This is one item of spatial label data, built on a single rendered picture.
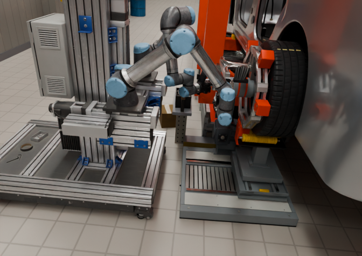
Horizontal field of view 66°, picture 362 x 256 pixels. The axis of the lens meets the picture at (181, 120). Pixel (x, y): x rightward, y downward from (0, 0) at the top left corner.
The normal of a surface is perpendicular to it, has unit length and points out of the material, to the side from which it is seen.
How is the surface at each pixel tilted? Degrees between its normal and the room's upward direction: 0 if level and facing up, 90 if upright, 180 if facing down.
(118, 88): 95
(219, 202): 0
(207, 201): 0
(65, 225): 0
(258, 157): 90
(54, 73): 90
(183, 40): 85
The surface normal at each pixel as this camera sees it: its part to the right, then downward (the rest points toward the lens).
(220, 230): 0.07, -0.87
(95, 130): -0.07, 0.48
